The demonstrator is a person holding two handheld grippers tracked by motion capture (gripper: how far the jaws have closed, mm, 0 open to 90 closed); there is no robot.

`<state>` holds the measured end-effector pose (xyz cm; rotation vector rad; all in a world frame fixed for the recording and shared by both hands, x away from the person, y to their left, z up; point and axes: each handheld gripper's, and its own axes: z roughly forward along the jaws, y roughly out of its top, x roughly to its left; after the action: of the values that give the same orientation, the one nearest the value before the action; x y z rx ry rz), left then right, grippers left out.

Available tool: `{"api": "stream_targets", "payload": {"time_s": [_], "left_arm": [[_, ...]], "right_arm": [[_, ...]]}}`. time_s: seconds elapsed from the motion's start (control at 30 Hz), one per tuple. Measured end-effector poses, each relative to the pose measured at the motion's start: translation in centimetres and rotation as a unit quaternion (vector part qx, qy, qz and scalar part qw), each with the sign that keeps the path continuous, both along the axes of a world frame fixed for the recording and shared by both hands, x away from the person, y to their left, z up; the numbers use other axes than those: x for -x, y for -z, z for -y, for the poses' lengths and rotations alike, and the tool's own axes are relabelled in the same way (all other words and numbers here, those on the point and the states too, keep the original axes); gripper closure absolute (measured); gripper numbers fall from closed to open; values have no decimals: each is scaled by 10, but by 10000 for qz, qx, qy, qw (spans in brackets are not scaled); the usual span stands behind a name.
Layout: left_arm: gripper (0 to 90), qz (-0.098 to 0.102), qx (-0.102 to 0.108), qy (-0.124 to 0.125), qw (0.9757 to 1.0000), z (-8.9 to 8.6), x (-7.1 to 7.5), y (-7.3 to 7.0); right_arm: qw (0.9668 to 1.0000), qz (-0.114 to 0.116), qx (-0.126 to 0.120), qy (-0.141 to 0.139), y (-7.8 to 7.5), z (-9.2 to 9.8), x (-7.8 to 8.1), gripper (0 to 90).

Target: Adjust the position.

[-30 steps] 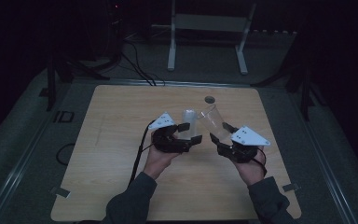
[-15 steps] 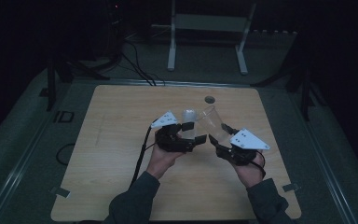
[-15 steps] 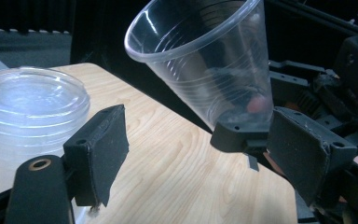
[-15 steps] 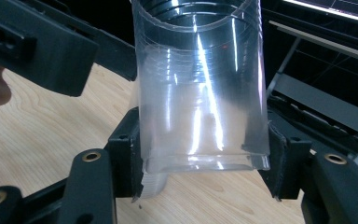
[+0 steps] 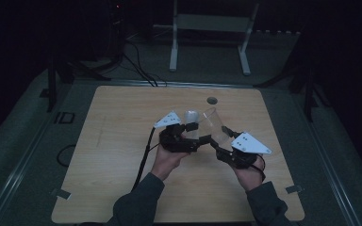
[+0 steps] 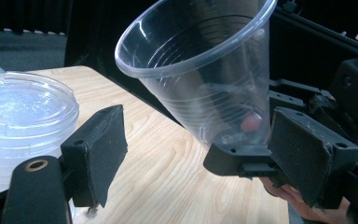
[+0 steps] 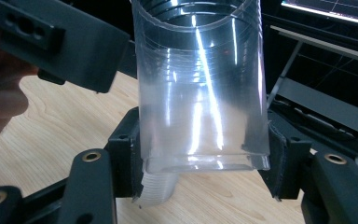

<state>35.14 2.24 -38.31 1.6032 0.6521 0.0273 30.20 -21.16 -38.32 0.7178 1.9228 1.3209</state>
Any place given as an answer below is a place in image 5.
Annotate single clear plastic cup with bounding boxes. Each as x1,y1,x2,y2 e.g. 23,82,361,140
202,106,233,148

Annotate white metal stand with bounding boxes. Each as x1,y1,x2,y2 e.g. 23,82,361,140
169,0,260,76

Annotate dark computer tower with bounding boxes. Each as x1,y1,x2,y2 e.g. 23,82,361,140
106,0,129,62

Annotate grey tape strip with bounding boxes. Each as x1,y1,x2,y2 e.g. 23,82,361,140
285,185,304,195
50,187,73,202

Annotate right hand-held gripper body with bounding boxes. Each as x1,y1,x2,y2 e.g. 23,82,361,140
215,131,273,170

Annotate pale power strip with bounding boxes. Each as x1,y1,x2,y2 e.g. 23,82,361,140
255,29,302,36

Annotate black floor cables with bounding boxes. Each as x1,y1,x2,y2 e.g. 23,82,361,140
122,40,168,88

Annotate right hand-held gripper cable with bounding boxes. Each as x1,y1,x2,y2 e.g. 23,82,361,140
249,153,267,183

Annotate black looped cable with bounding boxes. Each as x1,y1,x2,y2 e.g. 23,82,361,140
56,143,77,169

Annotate person's right hand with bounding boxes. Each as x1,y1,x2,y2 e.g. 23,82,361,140
231,153,267,193

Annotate black metal stand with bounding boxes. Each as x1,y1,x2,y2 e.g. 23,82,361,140
45,57,111,113
254,62,332,123

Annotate person's left hand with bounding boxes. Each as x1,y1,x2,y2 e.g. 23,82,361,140
150,133,190,182

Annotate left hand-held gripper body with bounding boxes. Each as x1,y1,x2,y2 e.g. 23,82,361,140
153,110,203,154

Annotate hand-held gripper cable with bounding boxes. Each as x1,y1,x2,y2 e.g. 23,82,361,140
249,153,267,183
131,126,161,193

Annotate left hand-held gripper cable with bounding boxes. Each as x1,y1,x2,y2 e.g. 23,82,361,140
131,126,161,193

